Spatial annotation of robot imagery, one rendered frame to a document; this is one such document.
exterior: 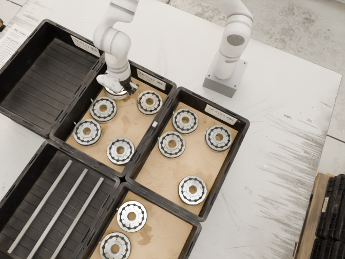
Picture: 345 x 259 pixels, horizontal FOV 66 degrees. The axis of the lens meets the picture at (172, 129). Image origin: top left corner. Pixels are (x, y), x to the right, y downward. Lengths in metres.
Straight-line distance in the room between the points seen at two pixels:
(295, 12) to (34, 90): 2.21
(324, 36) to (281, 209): 1.80
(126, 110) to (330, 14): 2.21
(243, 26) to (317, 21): 1.85
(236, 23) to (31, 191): 0.91
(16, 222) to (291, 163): 1.10
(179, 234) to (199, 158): 0.28
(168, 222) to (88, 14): 1.08
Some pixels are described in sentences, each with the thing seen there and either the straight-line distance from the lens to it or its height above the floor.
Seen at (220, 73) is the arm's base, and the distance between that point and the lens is 1.17.
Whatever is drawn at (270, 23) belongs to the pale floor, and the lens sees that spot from 2.57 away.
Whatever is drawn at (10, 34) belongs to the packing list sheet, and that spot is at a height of 0.70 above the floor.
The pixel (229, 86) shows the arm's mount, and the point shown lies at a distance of 1.20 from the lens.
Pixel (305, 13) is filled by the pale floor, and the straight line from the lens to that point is 2.77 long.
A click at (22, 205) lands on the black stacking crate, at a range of 1.10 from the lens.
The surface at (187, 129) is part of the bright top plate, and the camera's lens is 1.02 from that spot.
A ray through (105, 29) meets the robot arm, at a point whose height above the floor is 1.21.
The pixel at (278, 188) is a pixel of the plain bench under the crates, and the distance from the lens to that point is 1.24.
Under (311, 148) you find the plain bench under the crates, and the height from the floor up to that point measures 0.70.
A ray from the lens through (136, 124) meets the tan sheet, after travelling 1.05.
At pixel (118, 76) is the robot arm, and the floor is 1.04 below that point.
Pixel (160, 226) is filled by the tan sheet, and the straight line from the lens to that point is 0.99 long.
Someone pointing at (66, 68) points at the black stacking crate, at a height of 0.83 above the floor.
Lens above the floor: 1.82
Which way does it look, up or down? 72 degrees down
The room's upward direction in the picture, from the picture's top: 10 degrees clockwise
